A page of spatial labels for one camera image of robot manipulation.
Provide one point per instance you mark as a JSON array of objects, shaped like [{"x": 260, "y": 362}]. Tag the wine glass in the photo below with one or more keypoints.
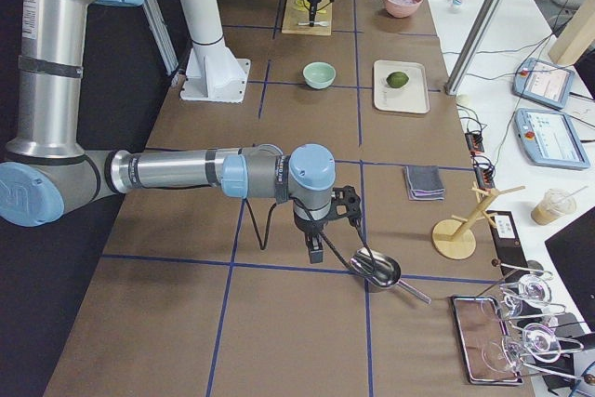
[
  {"x": 527, "y": 298},
  {"x": 535, "y": 344}
]

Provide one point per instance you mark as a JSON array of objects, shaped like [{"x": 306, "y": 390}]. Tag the black usb hub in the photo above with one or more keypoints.
[{"x": 474, "y": 141}]

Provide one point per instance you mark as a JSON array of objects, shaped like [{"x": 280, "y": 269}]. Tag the green avocado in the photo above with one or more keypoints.
[{"x": 397, "y": 80}]

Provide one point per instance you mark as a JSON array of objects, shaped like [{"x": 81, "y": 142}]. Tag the green bowl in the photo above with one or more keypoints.
[{"x": 319, "y": 74}]

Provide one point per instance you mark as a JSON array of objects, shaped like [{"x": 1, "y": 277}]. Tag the beige rabbit tray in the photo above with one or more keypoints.
[{"x": 413, "y": 98}]

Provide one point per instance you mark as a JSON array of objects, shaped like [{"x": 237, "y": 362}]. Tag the metal scoop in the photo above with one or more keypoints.
[{"x": 382, "y": 271}]

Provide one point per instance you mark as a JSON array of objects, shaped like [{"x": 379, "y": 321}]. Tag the wine glass upper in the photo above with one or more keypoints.
[{"x": 527, "y": 298}]

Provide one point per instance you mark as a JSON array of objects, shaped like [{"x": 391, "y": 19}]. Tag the white plastic spoon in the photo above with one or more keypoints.
[{"x": 321, "y": 23}]

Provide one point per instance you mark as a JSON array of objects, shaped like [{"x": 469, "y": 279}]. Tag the near teach pendant tablet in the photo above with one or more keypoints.
[{"x": 549, "y": 139}]

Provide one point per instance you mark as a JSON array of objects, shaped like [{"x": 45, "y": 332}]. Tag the black power box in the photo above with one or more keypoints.
[{"x": 506, "y": 239}]

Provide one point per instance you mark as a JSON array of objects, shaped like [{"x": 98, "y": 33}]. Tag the teach pendant tablet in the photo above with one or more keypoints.
[
  {"x": 544, "y": 83},
  {"x": 549, "y": 139}
]

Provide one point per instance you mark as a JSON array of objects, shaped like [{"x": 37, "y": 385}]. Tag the black framed tray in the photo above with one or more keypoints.
[{"x": 479, "y": 330}]

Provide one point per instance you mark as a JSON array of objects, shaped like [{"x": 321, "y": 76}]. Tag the iced coffee cup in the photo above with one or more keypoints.
[{"x": 555, "y": 204}]

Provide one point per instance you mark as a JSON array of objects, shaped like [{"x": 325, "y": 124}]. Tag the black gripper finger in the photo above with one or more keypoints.
[
  {"x": 312, "y": 16},
  {"x": 315, "y": 247}
]

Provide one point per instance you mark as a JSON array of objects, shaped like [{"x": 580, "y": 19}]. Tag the wooden mug tree stand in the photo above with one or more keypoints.
[{"x": 453, "y": 237}]

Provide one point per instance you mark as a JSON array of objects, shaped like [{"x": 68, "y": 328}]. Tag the wine glass lower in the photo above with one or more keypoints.
[{"x": 535, "y": 344}]

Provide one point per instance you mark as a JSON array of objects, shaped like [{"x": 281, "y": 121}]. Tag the aluminium frame post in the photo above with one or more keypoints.
[{"x": 471, "y": 46}]

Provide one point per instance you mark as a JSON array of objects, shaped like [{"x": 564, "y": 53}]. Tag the far teach pendant tablet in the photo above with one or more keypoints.
[{"x": 544, "y": 83}]

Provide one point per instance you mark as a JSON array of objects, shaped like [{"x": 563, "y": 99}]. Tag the white pillar mount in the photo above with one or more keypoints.
[{"x": 213, "y": 73}]

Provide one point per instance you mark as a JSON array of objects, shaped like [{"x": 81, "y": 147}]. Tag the wooden cutting board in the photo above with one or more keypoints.
[{"x": 292, "y": 17}]

